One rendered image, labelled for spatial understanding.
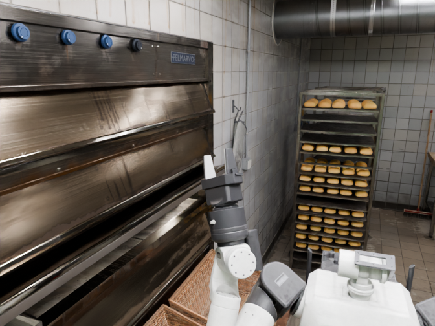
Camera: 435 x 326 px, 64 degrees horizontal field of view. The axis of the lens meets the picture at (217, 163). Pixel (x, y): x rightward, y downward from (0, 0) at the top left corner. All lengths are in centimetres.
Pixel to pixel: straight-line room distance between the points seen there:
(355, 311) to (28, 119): 98
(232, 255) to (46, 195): 63
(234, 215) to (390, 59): 469
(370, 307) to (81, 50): 110
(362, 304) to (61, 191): 91
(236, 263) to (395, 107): 473
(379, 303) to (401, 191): 467
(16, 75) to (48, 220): 42
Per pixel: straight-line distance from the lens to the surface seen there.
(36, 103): 112
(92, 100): 127
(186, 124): 178
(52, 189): 118
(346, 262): 92
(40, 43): 114
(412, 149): 546
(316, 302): 95
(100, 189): 130
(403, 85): 534
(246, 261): 79
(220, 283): 87
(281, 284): 98
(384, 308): 97
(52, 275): 103
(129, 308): 161
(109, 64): 133
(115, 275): 148
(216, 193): 82
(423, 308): 102
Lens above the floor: 194
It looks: 15 degrees down
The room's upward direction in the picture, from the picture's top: straight up
